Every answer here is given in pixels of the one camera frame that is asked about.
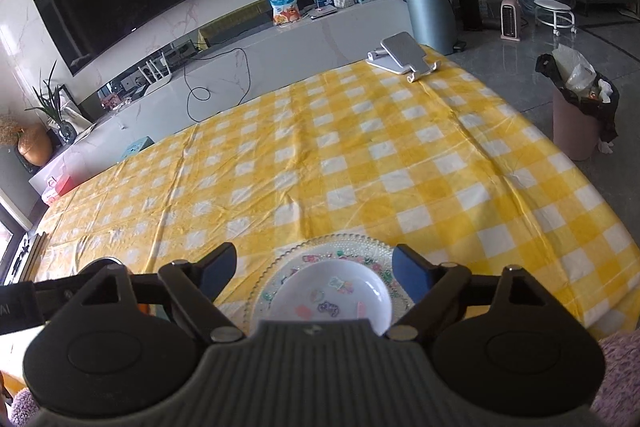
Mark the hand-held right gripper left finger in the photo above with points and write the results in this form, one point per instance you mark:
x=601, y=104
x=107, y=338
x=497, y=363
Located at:
x=220, y=267

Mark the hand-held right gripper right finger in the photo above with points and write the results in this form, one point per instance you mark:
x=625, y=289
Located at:
x=407, y=269

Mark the clear glass plate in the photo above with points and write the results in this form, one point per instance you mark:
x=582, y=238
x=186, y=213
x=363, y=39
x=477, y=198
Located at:
x=270, y=272

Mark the white dish with stickers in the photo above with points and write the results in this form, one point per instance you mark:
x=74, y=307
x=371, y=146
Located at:
x=325, y=287

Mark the stainless steel bowl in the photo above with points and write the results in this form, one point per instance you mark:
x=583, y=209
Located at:
x=102, y=263

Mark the pink storage box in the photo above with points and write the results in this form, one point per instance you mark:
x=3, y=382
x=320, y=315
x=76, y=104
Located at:
x=55, y=189

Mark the yellow checkered tablecloth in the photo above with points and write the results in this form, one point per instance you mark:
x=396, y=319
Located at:
x=350, y=157

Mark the orange round vase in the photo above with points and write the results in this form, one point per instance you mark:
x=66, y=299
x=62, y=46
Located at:
x=35, y=147

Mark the small plant in glass vase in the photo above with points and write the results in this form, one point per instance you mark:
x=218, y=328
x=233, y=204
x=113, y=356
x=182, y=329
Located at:
x=57, y=117

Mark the white router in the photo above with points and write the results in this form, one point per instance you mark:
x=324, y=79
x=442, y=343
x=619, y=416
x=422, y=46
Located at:
x=157, y=79

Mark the white phone stand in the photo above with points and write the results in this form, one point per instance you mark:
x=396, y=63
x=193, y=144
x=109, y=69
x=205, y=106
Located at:
x=400, y=52

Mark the pink bin with black bag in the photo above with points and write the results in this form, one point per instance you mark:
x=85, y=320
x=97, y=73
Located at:
x=577, y=122

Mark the grey marble TV cabinet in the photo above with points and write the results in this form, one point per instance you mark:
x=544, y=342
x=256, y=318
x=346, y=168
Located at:
x=280, y=42

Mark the blue-grey round trash can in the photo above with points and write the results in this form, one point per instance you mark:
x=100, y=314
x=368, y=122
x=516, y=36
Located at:
x=430, y=17

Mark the blue snack bag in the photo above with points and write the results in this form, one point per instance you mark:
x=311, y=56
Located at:
x=284, y=4

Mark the small white heater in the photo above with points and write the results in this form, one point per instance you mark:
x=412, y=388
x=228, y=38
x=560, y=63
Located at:
x=511, y=19

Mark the white round rolling stool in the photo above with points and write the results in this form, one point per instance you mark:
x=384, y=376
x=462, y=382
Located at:
x=552, y=14

